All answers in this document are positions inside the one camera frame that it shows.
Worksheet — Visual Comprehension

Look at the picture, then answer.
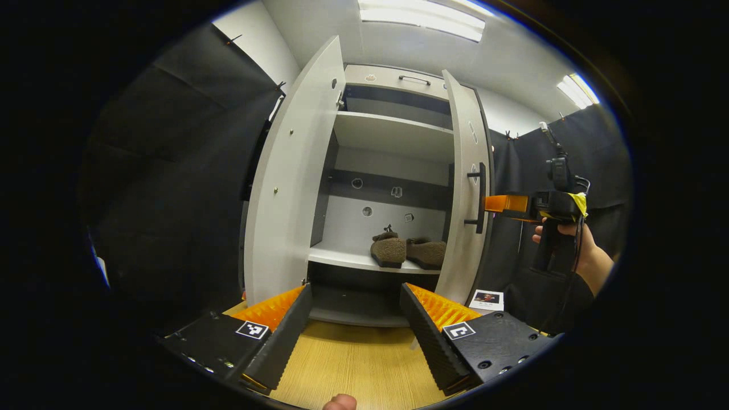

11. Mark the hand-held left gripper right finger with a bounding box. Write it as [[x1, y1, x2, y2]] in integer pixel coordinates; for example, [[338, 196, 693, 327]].
[[399, 283, 553, 397]]

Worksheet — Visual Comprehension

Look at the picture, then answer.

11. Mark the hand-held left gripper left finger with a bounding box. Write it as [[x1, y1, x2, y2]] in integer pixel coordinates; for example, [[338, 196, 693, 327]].
[[162, 284, 314, 395]]

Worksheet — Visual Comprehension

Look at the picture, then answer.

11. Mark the white cabinet door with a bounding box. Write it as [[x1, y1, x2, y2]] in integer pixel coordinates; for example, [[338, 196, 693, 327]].
[[436, 69, 495, 305], [242, 35, 346, 308]]

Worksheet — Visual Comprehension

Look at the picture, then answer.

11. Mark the brown fuzzy shoe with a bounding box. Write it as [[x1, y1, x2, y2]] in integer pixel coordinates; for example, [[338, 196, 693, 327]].
[[370, 231, 408, 269], [406, 237, 448, 270]]

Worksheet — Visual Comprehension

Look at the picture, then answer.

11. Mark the white shoe cabinet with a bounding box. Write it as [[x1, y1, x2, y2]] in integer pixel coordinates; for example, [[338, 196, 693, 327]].
[[242, 35, 496, 328]]

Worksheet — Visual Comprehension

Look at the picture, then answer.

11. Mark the white cabinet drawer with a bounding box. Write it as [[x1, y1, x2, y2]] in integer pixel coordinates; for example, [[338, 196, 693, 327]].
[[343, 64, 450, 100]]

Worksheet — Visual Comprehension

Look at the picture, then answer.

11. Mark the white photo cover book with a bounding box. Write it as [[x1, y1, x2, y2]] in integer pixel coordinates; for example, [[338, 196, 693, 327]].
[[468, 289, 505, 315]]

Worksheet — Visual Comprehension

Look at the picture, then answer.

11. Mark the small ceiling light panel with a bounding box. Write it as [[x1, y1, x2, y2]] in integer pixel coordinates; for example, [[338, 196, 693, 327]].
[[556, 73, 600, 110]]

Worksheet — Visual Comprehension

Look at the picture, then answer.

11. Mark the large ceiling light panel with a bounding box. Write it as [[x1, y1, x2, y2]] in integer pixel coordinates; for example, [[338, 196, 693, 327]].
[[358, 0, 486, 43]]

